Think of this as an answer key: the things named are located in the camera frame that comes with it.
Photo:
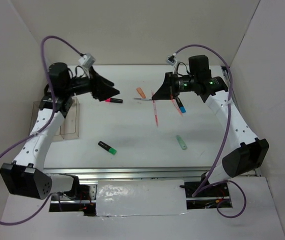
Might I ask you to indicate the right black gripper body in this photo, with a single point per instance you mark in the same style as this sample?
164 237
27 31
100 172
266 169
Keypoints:
176 84

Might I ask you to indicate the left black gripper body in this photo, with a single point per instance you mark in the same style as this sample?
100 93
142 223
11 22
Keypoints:
91 83

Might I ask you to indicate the blue cap black highlighter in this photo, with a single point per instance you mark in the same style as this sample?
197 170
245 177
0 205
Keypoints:
180 105

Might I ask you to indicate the orange pen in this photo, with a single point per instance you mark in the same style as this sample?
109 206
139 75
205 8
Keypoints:
155 110
176 106

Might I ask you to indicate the pink cap black highlighter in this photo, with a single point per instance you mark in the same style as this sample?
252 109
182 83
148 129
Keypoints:
114 100

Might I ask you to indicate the blue ink clear pen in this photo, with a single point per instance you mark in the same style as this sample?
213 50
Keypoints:
142 99

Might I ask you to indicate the green cap black highlighter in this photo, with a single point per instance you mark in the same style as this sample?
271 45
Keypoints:
108 148

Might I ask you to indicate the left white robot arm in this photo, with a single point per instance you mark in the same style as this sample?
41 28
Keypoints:
24 176

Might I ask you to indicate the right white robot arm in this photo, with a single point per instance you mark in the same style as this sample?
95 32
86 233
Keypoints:
247 150

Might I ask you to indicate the left clear container compartment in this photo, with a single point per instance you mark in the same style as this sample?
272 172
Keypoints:
34 118

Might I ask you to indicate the clear container compartment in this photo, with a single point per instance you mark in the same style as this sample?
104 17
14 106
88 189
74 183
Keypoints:
34 118
70 128

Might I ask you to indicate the right clear container compartment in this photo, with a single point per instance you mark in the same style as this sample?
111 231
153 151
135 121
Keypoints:
70 128

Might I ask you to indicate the orange highlighter cap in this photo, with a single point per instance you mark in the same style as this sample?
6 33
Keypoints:
141 93

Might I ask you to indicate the mint green highlighter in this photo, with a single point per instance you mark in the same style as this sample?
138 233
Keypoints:
181 142

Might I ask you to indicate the white front cover plate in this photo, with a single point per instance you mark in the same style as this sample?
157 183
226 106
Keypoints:
140 198

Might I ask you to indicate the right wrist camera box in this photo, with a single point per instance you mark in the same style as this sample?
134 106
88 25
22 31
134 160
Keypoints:
171 60

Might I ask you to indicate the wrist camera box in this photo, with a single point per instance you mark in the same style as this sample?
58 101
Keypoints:
87 61
171 60

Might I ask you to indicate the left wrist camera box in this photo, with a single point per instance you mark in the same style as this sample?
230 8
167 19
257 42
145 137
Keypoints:
87 61

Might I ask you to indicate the aluminium front rail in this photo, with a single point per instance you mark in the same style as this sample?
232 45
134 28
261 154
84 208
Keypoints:
136 173

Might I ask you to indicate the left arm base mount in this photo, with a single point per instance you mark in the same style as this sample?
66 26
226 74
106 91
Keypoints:
81 199

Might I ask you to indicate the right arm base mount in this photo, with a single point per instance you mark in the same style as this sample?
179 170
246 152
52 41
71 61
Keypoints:
206 199

